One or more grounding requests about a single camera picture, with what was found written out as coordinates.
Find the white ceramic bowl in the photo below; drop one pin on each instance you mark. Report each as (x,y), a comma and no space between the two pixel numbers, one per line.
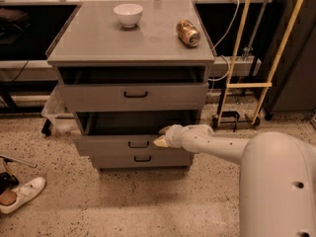
(128,14)

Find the grey top drawer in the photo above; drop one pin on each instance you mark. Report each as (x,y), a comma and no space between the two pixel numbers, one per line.
(133,88)

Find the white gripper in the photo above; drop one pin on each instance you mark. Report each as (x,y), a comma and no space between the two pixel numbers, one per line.
(174,136)

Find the grey drawer cabinet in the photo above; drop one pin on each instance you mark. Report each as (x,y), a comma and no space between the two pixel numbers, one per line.
(95,37)

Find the grey drawer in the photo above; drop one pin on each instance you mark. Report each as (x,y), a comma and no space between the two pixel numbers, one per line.
(133,88)
(111,133)
(141,161)

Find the metal rod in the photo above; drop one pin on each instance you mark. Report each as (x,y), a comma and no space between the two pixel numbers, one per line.
(12,159)

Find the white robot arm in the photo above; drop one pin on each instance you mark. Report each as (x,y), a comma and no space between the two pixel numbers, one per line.
(277,177)

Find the grey bottom drawer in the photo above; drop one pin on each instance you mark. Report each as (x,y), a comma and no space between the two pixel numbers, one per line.
(141,161)

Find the white sneaker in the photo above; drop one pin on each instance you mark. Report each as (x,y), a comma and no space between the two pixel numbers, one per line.
(11,200)

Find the dark grey cabinet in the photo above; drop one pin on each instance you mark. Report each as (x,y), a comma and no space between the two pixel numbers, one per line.
(294,84)

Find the golden soda can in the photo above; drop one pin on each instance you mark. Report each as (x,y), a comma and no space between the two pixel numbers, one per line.
(188,33)

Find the clear plastic bin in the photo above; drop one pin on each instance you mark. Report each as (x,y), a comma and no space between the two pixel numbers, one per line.
(56,112)

